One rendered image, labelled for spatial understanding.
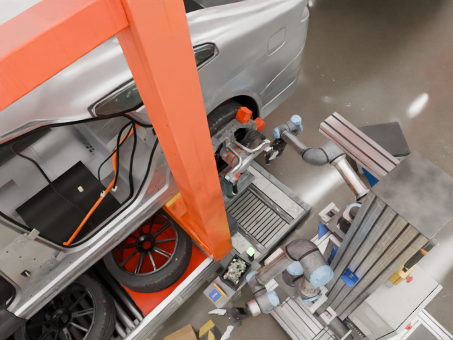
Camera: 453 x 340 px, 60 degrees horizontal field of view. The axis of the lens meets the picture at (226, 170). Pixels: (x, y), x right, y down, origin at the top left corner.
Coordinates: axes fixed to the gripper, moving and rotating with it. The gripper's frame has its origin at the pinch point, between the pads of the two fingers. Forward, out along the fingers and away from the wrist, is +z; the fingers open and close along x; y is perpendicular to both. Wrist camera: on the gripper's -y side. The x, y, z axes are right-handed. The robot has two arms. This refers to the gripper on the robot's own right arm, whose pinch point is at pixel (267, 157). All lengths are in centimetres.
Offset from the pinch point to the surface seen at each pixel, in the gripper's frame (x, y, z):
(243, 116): -22.2, 30.7, 1.1
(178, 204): -27, -15, 67
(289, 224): 28, -77, 2
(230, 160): -15.0, 6.1, 22.6
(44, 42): 19, 187, 98
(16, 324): -32, 2, 192
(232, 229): 6, -45, 47
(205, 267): 13, -44, 83
